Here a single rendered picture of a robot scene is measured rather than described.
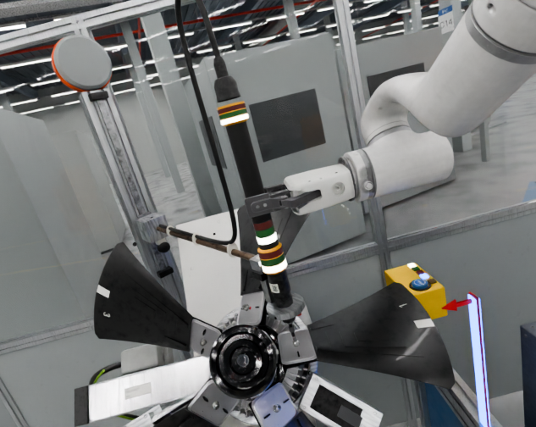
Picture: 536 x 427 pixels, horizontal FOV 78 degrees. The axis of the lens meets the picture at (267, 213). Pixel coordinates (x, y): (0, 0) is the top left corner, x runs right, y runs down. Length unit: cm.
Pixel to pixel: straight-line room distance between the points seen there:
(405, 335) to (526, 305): 128
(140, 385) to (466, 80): 80
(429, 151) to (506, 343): 151
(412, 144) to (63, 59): 97
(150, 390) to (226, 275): 32
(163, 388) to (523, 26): 82
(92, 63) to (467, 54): 102
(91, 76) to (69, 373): 121
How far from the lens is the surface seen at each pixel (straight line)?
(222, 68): 53
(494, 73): 40
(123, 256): 75
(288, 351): 67
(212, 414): 72
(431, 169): 58
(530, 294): 191
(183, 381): 83
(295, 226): 68
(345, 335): 68
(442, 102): 44
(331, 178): 52
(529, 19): 38
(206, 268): 97
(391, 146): 57
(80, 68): 120
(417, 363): 67
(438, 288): 100
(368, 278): 149
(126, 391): 88
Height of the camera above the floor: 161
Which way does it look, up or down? 16 degrees down
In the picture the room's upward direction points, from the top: 15 degrees counter-clockwise
